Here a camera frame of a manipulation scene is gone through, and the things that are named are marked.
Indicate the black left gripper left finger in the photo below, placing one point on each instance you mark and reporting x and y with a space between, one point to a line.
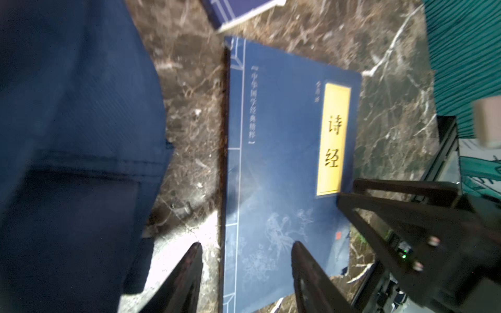
180 291

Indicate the blue book yellow label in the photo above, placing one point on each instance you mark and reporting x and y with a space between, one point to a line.
292 126

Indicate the purple book yellow label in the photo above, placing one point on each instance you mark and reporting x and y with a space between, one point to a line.
226 14

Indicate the navy blue school backpack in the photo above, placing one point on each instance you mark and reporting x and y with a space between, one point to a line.
83 155

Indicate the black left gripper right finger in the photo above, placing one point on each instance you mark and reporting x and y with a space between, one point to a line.
314 290

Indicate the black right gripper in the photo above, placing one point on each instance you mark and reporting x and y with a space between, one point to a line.
454 264

